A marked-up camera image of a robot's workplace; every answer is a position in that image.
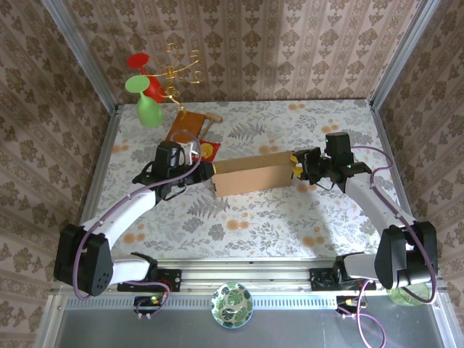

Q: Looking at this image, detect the brown cardboard box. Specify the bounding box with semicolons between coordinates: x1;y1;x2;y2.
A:
212;150;297;198

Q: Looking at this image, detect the red snack packet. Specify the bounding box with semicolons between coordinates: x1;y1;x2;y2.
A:
191;139;221;162

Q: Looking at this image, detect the small wooden mallet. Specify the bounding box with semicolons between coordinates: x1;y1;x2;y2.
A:
195;112;223;141

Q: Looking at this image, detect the green plastic wine glass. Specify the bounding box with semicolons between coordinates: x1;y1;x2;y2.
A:
125;75;163;129

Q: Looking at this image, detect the floral tablecloth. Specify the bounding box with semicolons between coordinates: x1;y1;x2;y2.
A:
85;99;416;260

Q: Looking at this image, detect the red plastic wine glass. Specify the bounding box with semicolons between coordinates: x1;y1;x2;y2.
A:
126;53;165;104

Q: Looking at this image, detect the leaf pattern bowl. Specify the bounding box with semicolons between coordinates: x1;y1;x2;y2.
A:
211;282;254;330

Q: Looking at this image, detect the left black connector board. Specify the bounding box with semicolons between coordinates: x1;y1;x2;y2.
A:
133;295;165;315

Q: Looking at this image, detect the black connector board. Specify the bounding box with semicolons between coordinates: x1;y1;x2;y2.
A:
133;295;165;315
336;295;367;315

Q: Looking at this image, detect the right black connector board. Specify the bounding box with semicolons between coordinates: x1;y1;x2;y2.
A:
336;295;367;315

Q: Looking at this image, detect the green transparent plastic cup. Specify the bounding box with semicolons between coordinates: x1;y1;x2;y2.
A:
386;283;431;308

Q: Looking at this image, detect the gold wire rack wooden base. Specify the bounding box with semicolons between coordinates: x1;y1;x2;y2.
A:
144;43;206;144

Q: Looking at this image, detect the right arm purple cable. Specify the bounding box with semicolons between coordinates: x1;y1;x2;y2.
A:
342;145;438;348

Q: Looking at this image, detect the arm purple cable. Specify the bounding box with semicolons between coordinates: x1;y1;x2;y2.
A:
72;130;202;317
342;145;438;348

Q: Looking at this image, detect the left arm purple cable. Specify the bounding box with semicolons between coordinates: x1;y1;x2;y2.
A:
72;130;202;317

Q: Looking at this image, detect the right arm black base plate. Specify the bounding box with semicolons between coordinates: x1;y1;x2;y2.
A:
310;267;377;291

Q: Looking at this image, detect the aluminium frame rail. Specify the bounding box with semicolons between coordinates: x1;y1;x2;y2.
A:
53;259;444;291

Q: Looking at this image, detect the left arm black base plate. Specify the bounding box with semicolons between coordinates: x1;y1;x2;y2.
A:
116;268;182;293

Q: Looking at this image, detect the aluminium frame post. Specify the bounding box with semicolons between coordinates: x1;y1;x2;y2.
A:
42;0;120;114
369;0;442;109

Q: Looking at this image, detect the slotted grey cable duct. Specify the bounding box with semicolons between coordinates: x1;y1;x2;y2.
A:
65;295;436;310

